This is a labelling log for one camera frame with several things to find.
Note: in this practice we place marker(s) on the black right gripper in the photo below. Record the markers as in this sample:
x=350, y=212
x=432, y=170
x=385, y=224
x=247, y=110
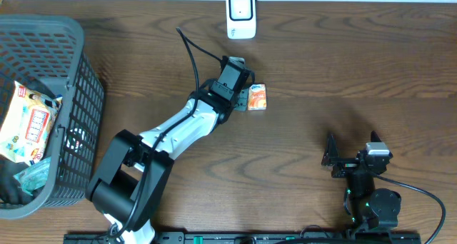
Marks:
x=345, y=164

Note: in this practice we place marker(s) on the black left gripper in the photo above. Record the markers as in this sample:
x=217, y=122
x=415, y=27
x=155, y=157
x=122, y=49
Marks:
x=221, y=81

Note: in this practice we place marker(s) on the orange tissue pack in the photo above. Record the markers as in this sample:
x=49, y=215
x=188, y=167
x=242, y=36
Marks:
x=257, y=100

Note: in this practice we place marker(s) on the yellow snack bag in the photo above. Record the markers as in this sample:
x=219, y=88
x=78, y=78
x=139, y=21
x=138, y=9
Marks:
x=27, y=125

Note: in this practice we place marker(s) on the teal wrapper pack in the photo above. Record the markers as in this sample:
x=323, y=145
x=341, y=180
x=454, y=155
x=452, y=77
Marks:
x=34, y=177

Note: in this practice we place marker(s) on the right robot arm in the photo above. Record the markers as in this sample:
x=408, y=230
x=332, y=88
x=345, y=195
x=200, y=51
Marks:
x=372, y=209

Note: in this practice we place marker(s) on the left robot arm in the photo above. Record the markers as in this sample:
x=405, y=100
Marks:
x=129, y=182

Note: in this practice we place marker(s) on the white barcode scanner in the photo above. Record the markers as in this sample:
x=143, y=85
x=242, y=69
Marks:
x=241, y=19

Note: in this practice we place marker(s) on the grey plastic basket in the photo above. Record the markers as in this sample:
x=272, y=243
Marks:
x=46, y=53

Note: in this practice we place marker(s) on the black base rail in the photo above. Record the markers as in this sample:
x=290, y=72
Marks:
x=271, y=238

